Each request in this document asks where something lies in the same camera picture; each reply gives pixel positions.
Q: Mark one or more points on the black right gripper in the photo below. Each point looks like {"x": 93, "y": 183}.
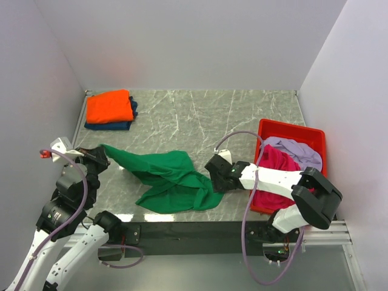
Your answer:
{"x": 217, "y": 185}

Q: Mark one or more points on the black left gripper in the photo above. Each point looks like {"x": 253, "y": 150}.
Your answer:
{"x": 96, "y": 154}

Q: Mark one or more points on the green t shirt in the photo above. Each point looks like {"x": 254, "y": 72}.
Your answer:
{"x": 175, "y": 185}

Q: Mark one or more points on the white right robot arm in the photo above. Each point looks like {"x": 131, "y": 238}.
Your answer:
{"x": 315, "y": 198}

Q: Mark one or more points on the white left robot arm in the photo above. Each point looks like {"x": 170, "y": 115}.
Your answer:
{"x": 74, "y": 194}

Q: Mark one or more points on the folded navy blue t shirt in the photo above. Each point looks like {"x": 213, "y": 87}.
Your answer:
{"x": 121, "y": 122}

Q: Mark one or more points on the magenta t shirt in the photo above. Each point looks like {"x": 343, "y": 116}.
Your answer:
{"x": 276, "y": 172}

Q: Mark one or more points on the folded orange t shirt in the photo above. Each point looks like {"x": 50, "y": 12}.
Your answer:
{"x": 117, "y": 97}

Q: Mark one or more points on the lavender t shirt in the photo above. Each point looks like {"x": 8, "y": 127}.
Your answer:
{"x": 300, "y": 152}

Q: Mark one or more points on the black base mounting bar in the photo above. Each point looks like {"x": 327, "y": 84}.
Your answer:
{"x": 181, "y": 238}

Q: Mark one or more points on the red plastic bin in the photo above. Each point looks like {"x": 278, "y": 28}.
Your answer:
{"x": 314, "y": 138}

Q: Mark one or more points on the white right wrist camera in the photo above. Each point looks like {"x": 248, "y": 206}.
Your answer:
{"x": 223, "y": 154}

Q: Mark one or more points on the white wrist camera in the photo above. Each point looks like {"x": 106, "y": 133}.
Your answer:
{"x": 63, "y": 146}
{"x": 223, "y": 154}

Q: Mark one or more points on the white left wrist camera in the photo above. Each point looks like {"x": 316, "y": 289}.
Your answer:
{"x": 63, "y": 146}

